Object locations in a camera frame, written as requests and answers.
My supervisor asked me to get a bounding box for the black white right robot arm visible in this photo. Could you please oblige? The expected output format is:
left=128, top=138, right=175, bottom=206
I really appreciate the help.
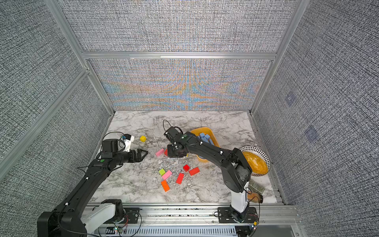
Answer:
left=164, top=126, right=252, bottom=223

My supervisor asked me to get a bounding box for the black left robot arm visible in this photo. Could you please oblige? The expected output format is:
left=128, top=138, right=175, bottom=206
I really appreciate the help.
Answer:
left=37, top=139, right=149, bottom=237

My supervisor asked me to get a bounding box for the pink block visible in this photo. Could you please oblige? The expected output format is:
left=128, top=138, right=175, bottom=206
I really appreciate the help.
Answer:
left=162, top=170, right=172, bottom=180
left=156, top=149, right=165, bottom=157

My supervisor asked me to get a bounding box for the small red cube block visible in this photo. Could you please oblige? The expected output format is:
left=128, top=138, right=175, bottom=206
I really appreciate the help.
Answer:
left=183, top=165, right=190, bottom=172

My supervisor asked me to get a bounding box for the yellow plastic tray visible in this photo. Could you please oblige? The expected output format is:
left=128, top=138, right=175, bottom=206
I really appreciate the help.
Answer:
left=190, top=127, right=219, bottom=163

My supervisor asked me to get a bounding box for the red long block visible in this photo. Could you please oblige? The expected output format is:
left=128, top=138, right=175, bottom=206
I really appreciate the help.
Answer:
left=176, top=173, right=185, bottom=185

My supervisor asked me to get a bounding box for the orange block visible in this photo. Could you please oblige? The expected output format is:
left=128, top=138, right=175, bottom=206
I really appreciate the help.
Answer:
left=161, top=180, right=170, bottom=192

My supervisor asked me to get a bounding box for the patterned plate with yellow food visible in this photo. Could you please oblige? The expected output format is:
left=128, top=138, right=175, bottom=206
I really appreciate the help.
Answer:
left=240, top=146, right=270, bottom=177

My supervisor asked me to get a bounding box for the glass bottle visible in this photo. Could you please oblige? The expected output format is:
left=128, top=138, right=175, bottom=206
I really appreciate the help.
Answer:
left=249, top=179, right=265, bottom=195

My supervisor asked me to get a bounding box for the brown wooden item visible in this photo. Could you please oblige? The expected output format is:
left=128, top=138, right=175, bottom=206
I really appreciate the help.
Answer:
left=247, top=193, right=263, bottom=203

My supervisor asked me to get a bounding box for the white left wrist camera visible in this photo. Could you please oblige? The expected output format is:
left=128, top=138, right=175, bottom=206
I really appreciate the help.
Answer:
left=121, top=134, right=135, bottom=152

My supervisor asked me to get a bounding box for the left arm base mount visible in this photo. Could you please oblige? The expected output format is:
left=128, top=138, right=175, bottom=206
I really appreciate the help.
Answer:
left=104, top=207, right=141, bottom=225

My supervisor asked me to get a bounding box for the aluminium front rail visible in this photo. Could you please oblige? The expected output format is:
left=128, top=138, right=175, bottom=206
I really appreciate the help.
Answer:
left=50, top=202, right=303, bottom=227

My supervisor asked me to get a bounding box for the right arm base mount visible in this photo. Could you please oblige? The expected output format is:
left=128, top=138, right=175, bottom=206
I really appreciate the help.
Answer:
left=217, top=206, right=259, bottom=224

